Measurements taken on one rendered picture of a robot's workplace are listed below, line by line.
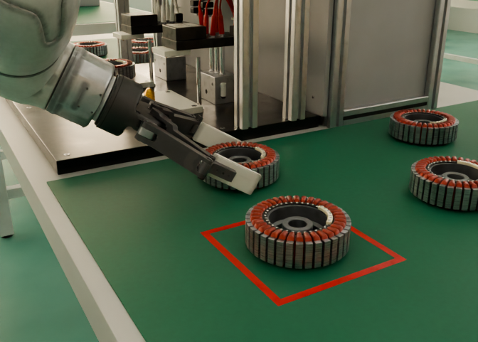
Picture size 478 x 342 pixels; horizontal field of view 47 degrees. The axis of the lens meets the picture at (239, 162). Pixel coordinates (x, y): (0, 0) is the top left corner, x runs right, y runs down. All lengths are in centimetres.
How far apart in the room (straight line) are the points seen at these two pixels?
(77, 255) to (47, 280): 141
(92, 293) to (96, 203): 20
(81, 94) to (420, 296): 44
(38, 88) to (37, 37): 15
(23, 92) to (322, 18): 53
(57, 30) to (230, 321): 30
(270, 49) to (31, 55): 65
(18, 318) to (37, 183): 109
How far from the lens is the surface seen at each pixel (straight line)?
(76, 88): 68
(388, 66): 109
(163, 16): 128
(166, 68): 128
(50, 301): 191
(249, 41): 90
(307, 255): 55
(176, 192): 73
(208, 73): 110
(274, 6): 110
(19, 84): 66
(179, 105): 103
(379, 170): 82
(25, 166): 88
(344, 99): 103
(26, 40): 53
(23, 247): 225
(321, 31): 98
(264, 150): 77
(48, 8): 51
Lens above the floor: 105
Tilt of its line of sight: 21 degrees down
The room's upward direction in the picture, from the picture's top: straight up
